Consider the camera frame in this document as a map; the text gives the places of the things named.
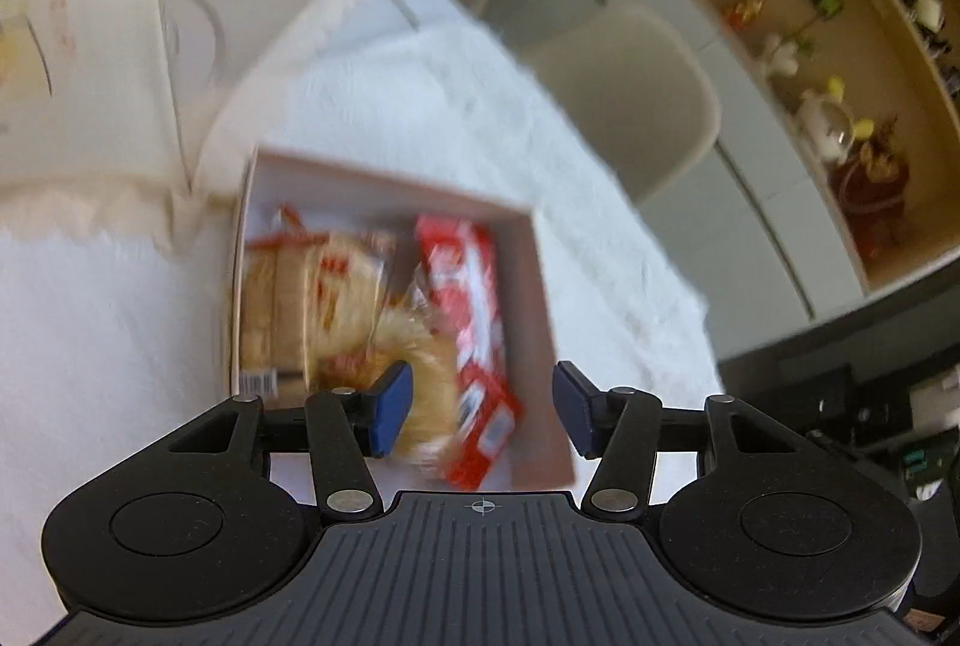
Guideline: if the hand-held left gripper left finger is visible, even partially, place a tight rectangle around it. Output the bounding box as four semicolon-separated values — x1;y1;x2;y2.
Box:
163;361;415;524

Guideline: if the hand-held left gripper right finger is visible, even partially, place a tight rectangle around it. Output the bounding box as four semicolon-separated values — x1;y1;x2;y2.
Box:
552;361;805;522

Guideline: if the clear bread packet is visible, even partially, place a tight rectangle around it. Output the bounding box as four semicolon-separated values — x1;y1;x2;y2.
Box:
358;303;467;483

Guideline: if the pink cardboard box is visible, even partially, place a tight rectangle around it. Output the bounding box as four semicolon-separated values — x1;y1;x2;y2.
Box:
225;145;578;494

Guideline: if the red white snack packet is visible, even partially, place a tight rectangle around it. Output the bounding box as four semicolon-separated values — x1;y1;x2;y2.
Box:
414;214;523;492

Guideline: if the beige biscuit packet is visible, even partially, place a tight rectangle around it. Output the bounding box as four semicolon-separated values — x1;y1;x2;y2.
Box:
240;207;400;396

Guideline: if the dark furniture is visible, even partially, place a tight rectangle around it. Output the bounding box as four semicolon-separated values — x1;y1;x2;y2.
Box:
718;295;960;646

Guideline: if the white fluffy cloth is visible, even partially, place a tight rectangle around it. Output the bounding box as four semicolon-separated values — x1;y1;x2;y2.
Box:
0;22;722;621

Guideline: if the white cabinet with wooden shelf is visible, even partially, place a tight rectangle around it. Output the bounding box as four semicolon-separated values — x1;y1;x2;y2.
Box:
517;0;960;326

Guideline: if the red seated figurine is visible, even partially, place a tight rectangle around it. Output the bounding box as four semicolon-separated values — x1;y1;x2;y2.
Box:
831;119;913;261

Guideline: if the white teapot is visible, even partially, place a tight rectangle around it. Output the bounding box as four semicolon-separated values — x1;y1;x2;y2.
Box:
795;87;857;161

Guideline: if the white flower figurine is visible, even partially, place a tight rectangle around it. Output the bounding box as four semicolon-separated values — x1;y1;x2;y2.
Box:
756;32;815;80

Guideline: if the gold red figurine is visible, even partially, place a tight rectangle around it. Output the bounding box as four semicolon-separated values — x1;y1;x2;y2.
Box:
723;0;767;31

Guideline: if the white printed paper bag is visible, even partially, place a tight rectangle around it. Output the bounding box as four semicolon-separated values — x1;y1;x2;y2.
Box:
0;0;377;191

